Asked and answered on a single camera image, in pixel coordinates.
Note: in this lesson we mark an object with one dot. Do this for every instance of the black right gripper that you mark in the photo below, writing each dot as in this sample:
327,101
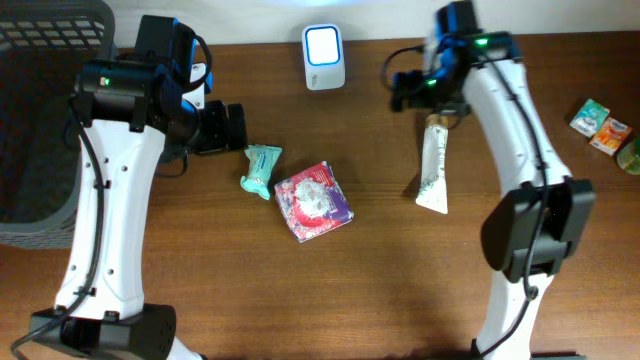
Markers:
421,95

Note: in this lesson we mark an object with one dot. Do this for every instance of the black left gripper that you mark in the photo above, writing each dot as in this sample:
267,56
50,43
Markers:
216,136

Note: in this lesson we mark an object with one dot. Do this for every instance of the mint green wipes pack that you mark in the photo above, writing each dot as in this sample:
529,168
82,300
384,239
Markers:
262,160

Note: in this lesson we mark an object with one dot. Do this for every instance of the white cone-shaped pouch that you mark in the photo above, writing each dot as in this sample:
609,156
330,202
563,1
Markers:
433,188

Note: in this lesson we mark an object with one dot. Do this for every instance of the red purple snack bag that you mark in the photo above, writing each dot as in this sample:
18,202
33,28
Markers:
312,202

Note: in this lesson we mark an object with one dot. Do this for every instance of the teal small tissue pack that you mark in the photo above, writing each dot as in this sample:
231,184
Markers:
589,118

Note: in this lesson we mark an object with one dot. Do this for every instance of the orange tissue pack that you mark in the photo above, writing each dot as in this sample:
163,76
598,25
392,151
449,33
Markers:
610,136

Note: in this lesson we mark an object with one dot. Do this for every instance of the green lid jar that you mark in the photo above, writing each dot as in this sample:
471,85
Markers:
628,157

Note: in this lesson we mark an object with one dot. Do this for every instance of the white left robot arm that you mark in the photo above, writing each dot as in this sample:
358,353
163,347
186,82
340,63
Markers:
133,113

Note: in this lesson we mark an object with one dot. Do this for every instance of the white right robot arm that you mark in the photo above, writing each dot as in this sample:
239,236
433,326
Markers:
543,210

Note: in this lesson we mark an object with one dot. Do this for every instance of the white barcode scanner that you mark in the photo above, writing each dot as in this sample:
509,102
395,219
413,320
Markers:
323,55

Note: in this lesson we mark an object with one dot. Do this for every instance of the grey plastic mesh basket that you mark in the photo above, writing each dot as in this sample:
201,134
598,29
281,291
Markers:
44,46

